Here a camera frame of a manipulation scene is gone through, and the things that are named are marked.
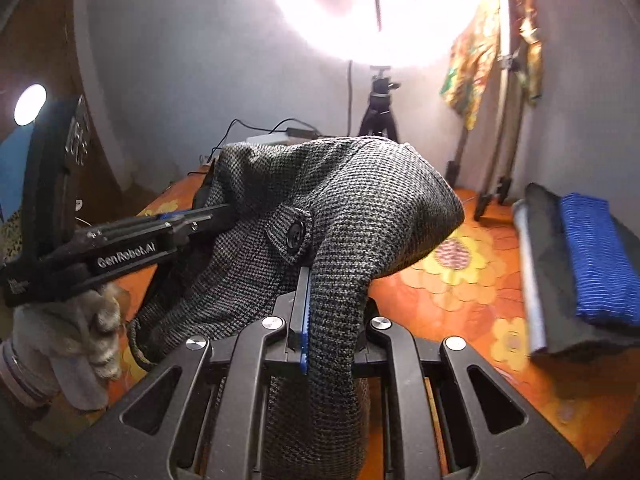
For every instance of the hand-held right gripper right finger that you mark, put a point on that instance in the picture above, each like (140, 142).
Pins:
(380, 330)

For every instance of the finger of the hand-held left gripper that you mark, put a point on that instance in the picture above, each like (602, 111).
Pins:
(210, 220)

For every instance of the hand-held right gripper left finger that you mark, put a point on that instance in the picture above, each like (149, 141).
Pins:
(300, 320)

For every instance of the grey checked pants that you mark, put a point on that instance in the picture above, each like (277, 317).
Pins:
(360, 200)

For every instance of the folded dark grey pants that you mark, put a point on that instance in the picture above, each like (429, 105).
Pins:
(550, 280)

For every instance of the person's left hand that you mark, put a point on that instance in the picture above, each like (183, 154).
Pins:
(75, 330)

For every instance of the orange floral bedsheet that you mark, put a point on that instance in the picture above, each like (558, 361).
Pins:
(450, 280)

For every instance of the white power strip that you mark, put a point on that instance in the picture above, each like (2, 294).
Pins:
(270, 137)

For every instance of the folded light grey cloth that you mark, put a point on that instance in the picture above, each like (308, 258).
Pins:
(531, 280)

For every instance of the small black tripod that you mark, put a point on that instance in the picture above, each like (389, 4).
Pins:
(379, 110)

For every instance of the folded blue cloth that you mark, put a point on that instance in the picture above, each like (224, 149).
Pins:
(595, 260)

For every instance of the tall black tripod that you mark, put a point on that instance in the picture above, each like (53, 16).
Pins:
(505, 125)

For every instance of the hanging yellow floral cloth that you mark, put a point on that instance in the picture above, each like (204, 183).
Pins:
(475, 65)

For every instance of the hanging patterned scarf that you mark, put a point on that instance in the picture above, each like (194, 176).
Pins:
(531, 45)

